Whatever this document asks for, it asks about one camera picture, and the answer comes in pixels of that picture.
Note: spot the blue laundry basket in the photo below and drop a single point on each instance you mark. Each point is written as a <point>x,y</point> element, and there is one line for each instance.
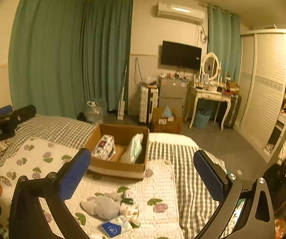
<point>202,118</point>

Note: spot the grey checked bed sheet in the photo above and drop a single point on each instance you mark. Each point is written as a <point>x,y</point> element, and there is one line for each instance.
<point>195,204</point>

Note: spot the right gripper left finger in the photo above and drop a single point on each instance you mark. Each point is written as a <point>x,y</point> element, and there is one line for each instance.
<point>27,219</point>

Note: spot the pale wet wipes pack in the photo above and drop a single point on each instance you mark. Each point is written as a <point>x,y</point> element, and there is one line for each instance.
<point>133,150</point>

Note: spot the dark striped suitcase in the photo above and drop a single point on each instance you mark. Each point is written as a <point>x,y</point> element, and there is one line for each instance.
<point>233,112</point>

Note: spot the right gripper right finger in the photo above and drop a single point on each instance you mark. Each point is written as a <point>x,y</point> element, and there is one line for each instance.
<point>256,219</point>

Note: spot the patterned tissue pack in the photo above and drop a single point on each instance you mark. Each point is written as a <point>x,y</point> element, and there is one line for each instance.
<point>105,148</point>

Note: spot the light blue mesh pouch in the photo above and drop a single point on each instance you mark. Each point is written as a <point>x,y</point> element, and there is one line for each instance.
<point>103,207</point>

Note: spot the white louvred wardrobe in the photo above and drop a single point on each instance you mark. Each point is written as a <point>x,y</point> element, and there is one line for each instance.
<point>261,118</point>

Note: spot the white air conditioner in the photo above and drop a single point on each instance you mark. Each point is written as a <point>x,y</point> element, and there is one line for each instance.
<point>177,12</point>

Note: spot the clear water jug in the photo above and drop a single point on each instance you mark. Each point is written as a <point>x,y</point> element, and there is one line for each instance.
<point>93,113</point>

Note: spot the cardboard box on floor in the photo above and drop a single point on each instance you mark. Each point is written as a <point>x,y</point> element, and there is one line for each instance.
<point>161,124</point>

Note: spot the white oval vanity mirror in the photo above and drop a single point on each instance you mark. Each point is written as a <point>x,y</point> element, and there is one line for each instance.
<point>210,67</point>

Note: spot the grey mini fridge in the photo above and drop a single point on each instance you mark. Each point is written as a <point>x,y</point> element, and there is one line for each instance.
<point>172,93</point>

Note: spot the teal curtain left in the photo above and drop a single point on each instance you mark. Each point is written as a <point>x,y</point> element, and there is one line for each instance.
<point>64,53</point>

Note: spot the white suitcase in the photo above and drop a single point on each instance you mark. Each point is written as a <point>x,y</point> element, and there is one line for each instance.
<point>148,101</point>

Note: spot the white floor mop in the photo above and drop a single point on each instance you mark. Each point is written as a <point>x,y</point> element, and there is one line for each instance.
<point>121,108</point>

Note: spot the teal curtain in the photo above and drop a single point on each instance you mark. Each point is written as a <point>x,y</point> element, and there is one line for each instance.
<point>64,53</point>
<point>224,40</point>

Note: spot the teal curtain right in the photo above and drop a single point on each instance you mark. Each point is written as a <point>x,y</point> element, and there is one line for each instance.
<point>224,40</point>

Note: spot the white dressing table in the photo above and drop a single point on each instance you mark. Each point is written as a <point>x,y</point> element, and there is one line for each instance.
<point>212,96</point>

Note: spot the open cardboard box on bed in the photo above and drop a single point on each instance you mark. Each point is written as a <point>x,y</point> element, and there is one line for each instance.
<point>122,135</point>

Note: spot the white plush toy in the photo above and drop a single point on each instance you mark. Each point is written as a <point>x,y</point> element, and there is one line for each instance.
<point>130,208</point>

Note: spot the black wall television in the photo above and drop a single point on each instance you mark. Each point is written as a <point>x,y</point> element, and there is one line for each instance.
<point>181,55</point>

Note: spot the blue white tissue pack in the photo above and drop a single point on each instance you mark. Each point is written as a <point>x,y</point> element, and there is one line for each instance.
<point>116,226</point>

